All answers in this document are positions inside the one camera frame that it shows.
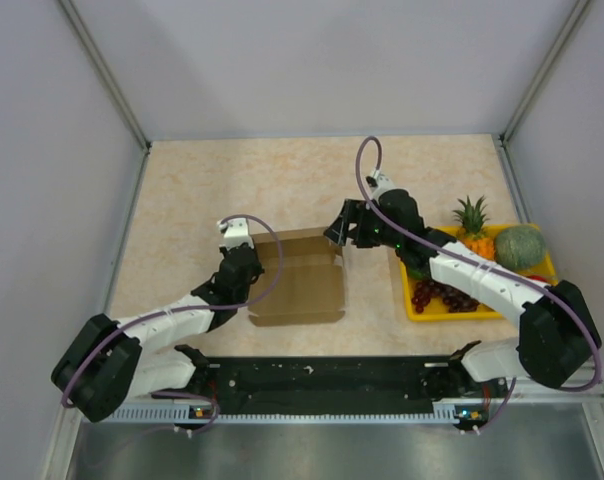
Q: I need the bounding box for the brown cardboard box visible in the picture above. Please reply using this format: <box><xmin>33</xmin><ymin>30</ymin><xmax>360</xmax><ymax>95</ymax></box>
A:
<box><xmin>248</xmin><ymin>227</ymin><xmax>346</xmax><ymax>327</ymax></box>

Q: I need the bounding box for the purple grape bunch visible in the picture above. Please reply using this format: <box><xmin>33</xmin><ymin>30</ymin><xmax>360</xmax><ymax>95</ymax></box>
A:
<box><xmin>411</xmin><ymin>280</ymin><xmax>480</xmax><ymax>313</ymax></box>

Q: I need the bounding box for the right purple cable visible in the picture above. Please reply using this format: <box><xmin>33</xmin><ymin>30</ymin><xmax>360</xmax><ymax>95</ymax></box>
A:
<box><xmin>356</xmin><ymin>135</ymin><xmax>604</xmax><ymax>435</ymax></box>

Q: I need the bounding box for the green lime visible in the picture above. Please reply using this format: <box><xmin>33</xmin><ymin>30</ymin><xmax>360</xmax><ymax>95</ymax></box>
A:
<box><xmin>406</xmin><ymin>266</ymin><xmax>431</xmax><ymax>280</ymax></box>

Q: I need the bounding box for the green melon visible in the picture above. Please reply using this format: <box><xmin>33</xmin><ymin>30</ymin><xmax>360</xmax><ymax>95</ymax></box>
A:
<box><xmin>494</xmin><ymin>225</ymin><xmax>547</xmax><ymax>271</ymax></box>

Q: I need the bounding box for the orange pineapple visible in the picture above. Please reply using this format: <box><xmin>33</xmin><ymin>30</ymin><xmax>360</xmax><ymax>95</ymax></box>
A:
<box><xmin>453</xmin><ymin>196</ymin><xmax>496</xmax><ymax>261</ymax></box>

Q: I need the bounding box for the yellow plastic tray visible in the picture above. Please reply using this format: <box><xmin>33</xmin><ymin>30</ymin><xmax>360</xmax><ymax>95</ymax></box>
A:
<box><xmin>400</xmin><ymin>225</ymin><xmax>559</xmax><ymax>323</ymax></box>

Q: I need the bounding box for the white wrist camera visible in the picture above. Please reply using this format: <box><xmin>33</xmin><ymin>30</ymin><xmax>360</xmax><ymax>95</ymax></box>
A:
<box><xmin>365</xmin><ymin>169</ymin><xmax>396</xmax><ymax>201</ymax></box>
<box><xmin>217</xmin><ymin>216</ymin><xmax>254</xmax><ymax>251</ymax></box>

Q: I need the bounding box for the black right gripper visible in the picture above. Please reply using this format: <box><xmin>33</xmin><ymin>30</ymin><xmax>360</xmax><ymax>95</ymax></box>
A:
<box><xmin>324</xmin><ymin>199</ymin><xmax>403</xmax><ymax>250</ymax></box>

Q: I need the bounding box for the left aluminium frame post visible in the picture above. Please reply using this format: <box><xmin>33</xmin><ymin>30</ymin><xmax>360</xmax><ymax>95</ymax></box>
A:
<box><xmin>55</xmin><ymin>0</ymin><xmax>151</xmax><ymax>154</ymax></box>

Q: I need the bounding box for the aluminium frame post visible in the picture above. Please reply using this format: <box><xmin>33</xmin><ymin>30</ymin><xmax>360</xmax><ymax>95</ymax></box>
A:
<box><xmin>496</xmin><ymin>0</ymin><xmax>594</xmax><ymax>149</ymax></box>
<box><xmin>55</xmin><ymin>0</ymin><xmax>151</xmax><ymax>154</ymax></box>

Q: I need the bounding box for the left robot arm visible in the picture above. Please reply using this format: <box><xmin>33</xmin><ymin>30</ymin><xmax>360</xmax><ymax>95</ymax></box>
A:
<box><xmin>51</xmin><ymin>243</ymin><xmax>264</xmax><ymax>422</ymax></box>

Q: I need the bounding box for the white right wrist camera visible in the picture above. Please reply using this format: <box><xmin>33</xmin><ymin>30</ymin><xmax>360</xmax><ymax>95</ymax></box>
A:
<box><xmin>365</xmin><ymin>169</ymin><xmax>396</xmax><ymax>201</ymax></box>

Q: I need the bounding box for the right aluminium frame post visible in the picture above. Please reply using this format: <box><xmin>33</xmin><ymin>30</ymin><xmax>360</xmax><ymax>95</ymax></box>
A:
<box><xmin>496</xmin><ymin>0</ymin><xmax>594</xmax><ymax>149</ymax></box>

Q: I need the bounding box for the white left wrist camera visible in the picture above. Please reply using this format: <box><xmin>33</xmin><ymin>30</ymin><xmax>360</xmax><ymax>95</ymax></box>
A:
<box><xmin>217</xmin><ymin>216</ymin><xmax>254</xmax><ymax>251</ymax></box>

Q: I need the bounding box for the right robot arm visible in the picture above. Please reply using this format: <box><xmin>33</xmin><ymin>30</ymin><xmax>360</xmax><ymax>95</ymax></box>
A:
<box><xmin>324</xmin><ymin>189</ymin><xmax>602</xmax><ymax>396</ymax></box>

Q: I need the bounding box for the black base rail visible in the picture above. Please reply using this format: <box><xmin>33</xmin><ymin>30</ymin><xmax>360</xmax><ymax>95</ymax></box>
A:
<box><xmin>156</xmin><ymin>356</ymin><xmax>507</xmax><ymax>416</ymax></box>

